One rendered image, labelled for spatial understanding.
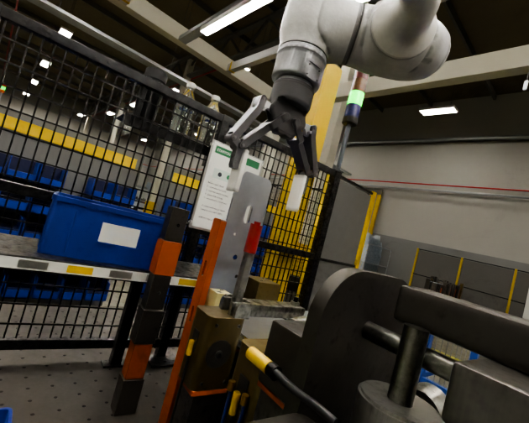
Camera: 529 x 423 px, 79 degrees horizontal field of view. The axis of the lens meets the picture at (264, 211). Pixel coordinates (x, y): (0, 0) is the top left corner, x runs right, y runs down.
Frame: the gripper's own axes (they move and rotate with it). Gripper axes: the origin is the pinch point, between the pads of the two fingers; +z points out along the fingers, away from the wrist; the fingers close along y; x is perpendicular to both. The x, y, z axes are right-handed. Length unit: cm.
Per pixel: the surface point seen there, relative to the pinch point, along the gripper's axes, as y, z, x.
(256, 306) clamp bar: 2.8, 19.1, -1.9
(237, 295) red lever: -1.0, 17.7, -0.8
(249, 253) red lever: -0.9, 10.3, -1.1
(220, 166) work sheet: 18, -11, 54
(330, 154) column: 540, -219, 516
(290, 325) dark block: -10.3, 14.0, -23.4
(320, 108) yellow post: 59, -52, 58
